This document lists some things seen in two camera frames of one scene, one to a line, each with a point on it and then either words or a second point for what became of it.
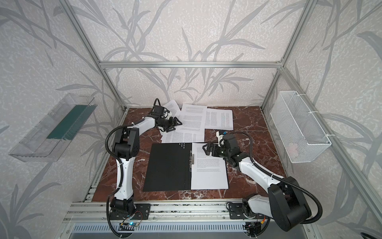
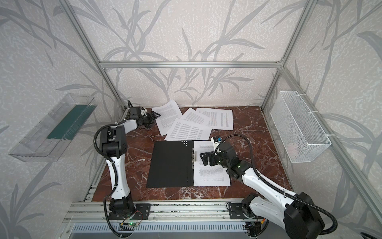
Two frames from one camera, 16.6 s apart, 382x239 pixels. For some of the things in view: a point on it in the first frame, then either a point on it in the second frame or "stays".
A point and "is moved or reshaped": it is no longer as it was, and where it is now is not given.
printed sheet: x=193 y=118 to x=208 y=175
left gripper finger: x=177 y=121 to x=155 y=115
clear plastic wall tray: x=48 y=139 stays
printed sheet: x=172 y=107 is moved or reshaped
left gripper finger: x=170 y=129 to x=149 y=124
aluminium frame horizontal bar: x=191 y=64 stays
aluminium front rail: x=209 y=211 stays
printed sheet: x=219 y=119 stays
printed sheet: x=183 y=136 is moved or reshaped
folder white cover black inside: x=178 y=167 stays
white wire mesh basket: x=302 y=136 stays
